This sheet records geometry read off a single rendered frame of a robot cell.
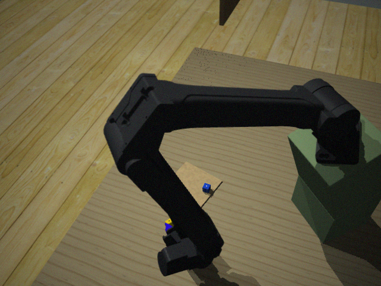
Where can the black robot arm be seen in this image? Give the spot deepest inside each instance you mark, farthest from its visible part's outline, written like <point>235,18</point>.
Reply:
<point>151,107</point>

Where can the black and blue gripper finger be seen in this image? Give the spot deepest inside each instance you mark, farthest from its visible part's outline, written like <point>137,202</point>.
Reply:
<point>167,226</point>

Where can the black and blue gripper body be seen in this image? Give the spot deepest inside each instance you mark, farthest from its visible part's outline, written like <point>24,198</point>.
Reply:
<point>167,239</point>

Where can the tan mat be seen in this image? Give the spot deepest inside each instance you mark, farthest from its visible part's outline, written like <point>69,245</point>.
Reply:
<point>194,178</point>

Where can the blue die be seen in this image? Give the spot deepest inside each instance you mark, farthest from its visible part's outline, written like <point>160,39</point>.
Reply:
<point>206,188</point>

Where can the yellow die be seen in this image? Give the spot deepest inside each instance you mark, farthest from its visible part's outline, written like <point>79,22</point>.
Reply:
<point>169,222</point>

